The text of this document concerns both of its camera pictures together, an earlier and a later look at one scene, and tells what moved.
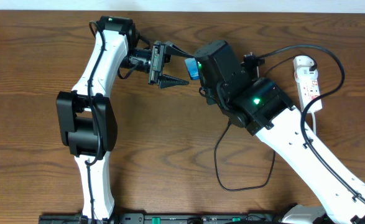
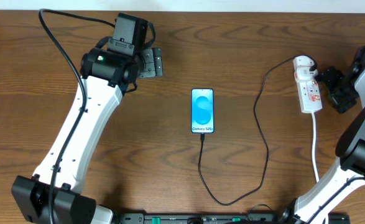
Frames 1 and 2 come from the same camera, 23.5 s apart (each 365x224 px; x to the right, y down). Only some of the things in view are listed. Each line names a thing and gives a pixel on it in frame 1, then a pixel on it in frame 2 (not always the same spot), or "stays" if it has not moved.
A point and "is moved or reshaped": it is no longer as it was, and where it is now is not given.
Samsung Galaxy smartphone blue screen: x=193 y=68 → x=202 y=111
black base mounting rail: x=164 y=218 stays
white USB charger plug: x=303 y=74 stays
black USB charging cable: x=313 y=67 is moved or reshaped
